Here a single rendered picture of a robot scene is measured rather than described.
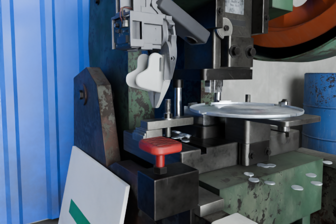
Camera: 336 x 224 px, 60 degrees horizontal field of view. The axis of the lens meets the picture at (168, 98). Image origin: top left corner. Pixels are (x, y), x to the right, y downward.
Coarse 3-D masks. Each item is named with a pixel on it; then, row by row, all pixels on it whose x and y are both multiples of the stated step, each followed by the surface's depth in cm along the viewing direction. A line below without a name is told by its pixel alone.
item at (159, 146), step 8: (160, 136) 54; (144, 144) 50; (152, 144) 49; (160, 144) 48; (168, 144) 49; (176, 144) 49; (152, 152) 47; (160, 152) 47; (168, 152) 48; (160, 160) 50
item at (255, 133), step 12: (228, 120) 76; (240, 120) 72; (252, 120) 67; (264, 120) 64; (276, 120) 61; (288, 120) 61; (300, 120) 62; (312, 120) 65; (228, 132) 76; (240, 132) 72; (252, 132) 72; (264, 132) 75; (240, 144) 73; (252, 144) 72; (264, 144) 75; (240, 156) 73; (252, 156) 71; (264, 156) 75
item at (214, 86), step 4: (208, 80) 85; (212, 80) 85; (216, 80) 85; (220, 80) 86; (208, 84) 85; (212, 84) 85; (216, 84) 85; (220, 84) 86; (208, 88) 85; (212, 88) 85; (216, 88) 85; (220, 88) 86
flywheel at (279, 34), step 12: (312, 0) 98; (324, 0) 95; (300, 12) 102; (312, 12) 98; (324, 12) 91; (276, 24) 110; (288, 24) 106; (300, 24) 100; (312, 24) 95; (324, 24) 91; (252, 36) 115; (264, 36) 110; (276, 36) 106; (288, 36) 102; (300, 36) 98; (312, 36) 95; (324, 36) 95; (288, 48) 109; (300, 48) 109
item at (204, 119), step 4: (208, 104) 91; (184, 108) 87; (184, 112) 87; (188, 112) 86; (192, 112) 84; (192, 116) 84; (196, 116) 82; (200, 116) 81; (204, 116) 80; (208, 116) 81; (212, 116) 82; (216, 116) 83; (196, 120) 83; (200, 120) 81; (204, 120) 80; (208, 120) 81; (212, 120) 82; (216, 120) 83; (220, 120) 84; (224, 120) 85; (200, 124) 81; (204, 124) 80; (208, 124) 81
